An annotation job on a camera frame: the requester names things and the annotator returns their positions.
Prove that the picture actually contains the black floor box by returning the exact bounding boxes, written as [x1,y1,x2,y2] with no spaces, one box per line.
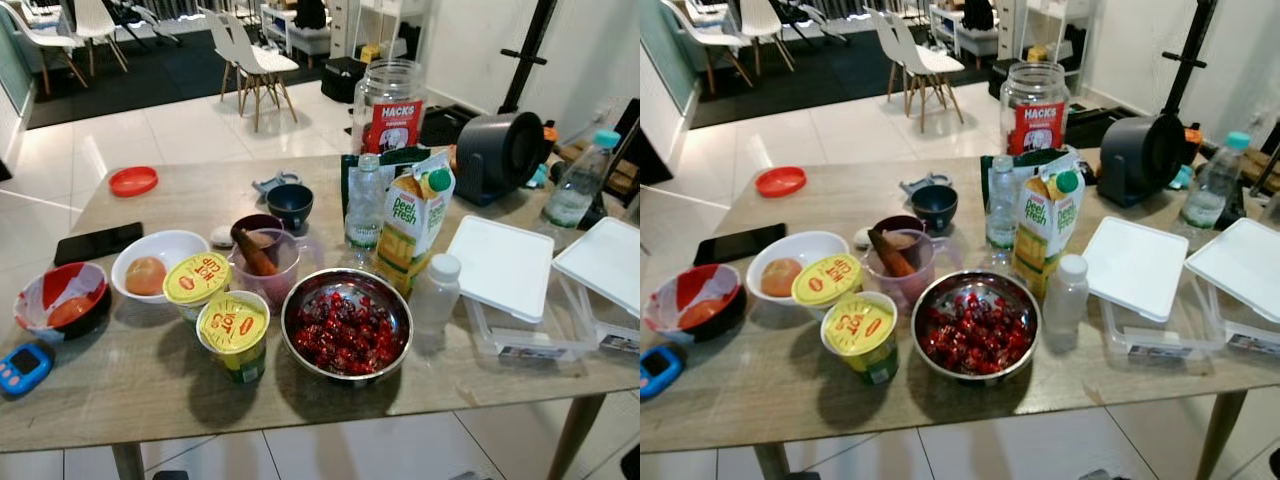
[418,105,481,149]
[1063,105,1126,151]

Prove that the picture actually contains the small maroon bowl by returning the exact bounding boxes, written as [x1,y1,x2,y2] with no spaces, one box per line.
[872,214,926,246]
[231,213,286,251]

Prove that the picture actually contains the yellow Maggi noodle cup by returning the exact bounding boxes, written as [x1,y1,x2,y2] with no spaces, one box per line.
[163,252,233,323]
[821,292,900,387]
[791,253,864,316]
[196,291,271,385]

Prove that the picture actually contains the light wooden dining table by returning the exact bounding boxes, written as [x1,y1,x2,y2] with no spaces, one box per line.
[640,150,1280,480]
[0,150,641,480]

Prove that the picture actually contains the red candy heap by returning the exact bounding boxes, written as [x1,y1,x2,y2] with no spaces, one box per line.
[292,290,403,376]
[922,293,1031,376]

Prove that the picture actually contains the clear pink measuring cup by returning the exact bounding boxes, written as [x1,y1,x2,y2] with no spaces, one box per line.
[229,229,326,313]
[862,230,961,313]

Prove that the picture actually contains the black smartphone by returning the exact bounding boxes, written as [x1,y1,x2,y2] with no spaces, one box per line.
[53,222,145,267]
[694,223,788,267]

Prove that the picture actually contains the round orange fruit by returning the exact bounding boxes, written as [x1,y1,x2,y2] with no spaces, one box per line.
[125,257,168,297]
[761,258,804,299]

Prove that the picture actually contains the black bag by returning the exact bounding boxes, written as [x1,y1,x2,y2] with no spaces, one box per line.
[988,57,1021,99]
[320,56,369,105]

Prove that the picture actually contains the grey clip gadget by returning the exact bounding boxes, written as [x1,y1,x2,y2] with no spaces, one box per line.
[899,172,951,198]
[252,171,301,198]

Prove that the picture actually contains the small clear water bottle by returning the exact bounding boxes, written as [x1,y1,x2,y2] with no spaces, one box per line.
[985,155,1021,251]
[345,153,388,251]

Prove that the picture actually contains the white ceramic bowl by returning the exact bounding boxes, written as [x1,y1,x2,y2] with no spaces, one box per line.
[110,230,211,304]
[746,231,851,306]

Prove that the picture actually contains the white shelf unit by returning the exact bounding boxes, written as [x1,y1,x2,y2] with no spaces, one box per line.
[995,0,1091,71]
[328,0,431,61]

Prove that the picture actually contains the dark grey round appliance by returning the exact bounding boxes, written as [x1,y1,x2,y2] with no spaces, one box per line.
[1098,113,1191,209]
[455,110,549,208]

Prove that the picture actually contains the brown food stick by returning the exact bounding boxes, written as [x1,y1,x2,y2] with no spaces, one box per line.
[236,230,281,278]
[868,230,916,279]

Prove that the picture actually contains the teal cap water bottle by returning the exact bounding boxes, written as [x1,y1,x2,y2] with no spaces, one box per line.
[1178,131,1251,236]
[541,128,622,231]

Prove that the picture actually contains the dark green bag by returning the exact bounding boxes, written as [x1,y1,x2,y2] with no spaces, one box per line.
[980,148,1071,216]
[340,146,433,236]

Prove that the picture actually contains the steel mixing bowl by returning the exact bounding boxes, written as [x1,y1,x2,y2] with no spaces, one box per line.
[280,267,414,386]
[912,270,1043,386]

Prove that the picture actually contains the small dark blue bowl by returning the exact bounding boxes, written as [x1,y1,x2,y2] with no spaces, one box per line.
[266,184,315,233]
[911,185,959,234]

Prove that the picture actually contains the black floor rug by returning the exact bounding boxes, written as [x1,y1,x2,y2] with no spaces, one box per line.
[690,25,1011,129]
[25,30,351,131]

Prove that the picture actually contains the Peel Fresh juice carton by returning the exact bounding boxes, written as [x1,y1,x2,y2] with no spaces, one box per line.
[1012,155,1086,301]
[375,152,457,299]

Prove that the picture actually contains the white chair wooden legs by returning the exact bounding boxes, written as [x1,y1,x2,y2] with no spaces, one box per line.
[660,0,756,96]
[60,0,131,76]
[865,8,967,133]
[198,8,301,133]
[735,0,796,73]
[0,0,89,96]

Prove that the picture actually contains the blue handheld device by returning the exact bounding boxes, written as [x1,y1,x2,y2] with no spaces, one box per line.
[640,343,687,401]
[0,341,56,398]

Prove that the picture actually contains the red black wrapped bowl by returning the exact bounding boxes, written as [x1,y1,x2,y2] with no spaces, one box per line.
[645,264,748,345]
[13,262,113,343]

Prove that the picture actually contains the black stand pole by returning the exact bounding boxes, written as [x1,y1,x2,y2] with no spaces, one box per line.
[497,0,561,116]
[1160,0,1221,116]

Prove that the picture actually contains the red plastic lid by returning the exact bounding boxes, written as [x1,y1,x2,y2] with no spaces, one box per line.
[108,166,160,198]
[755,166,808,199]

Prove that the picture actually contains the clear Hacks candy jar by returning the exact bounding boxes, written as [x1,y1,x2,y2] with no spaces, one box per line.
[999,61,1071,157]
[350,58,428,156]

